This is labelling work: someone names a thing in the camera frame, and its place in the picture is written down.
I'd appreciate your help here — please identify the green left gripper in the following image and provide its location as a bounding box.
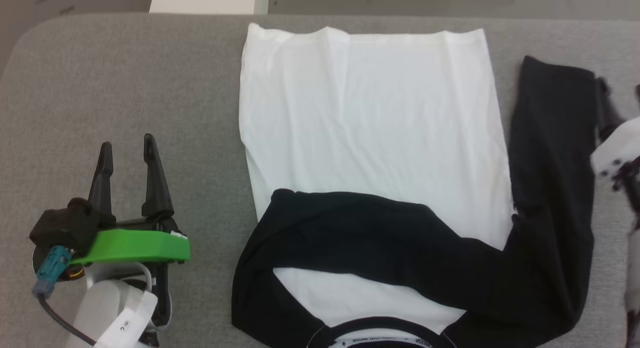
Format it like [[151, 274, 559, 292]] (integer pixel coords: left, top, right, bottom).
[[69, 133, 191, 266]]

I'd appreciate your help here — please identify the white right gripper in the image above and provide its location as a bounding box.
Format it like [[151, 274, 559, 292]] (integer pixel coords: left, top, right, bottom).
[[589, 77, 640, 179]]

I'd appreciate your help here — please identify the white black long-sleeve shirt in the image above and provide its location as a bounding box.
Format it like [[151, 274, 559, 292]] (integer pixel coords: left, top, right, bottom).
[[230, 22, 609, 348]]

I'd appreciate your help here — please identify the grey fabric sofa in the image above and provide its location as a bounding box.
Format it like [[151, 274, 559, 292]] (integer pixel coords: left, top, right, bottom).
[[0, 13, 640, 348]]

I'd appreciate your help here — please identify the white paper label tag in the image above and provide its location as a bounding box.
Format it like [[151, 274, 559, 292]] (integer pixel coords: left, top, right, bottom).
[[94, 290, 159, 348]]

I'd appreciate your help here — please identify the teal left camera connector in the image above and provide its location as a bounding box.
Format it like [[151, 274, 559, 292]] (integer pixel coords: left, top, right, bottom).
[[32, 245, 74, 297]]

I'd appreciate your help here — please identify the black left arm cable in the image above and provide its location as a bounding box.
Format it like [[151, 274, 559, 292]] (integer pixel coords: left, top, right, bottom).
[[37, 293, 97, 347]]

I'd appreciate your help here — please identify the white box pedestal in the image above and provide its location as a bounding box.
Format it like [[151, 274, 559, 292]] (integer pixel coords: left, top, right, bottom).
[[149, 0, 271, 15]]

